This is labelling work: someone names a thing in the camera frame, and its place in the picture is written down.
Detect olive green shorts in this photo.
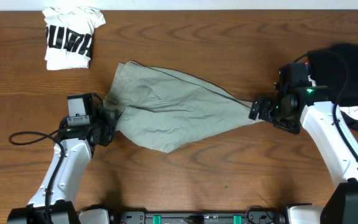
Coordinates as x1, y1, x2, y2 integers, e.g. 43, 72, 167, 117
104, 61, 255, 153

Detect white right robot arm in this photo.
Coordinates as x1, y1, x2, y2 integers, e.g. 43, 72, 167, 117
249, 86, 358, 223

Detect folded white Puma t-shirt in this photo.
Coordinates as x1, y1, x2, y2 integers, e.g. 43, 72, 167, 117
42, 6, 106, 70

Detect black garment pile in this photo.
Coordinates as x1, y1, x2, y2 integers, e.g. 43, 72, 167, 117
307, 42, 358, 133

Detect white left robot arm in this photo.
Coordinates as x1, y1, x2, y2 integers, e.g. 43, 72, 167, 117
7, 106, 117, 223

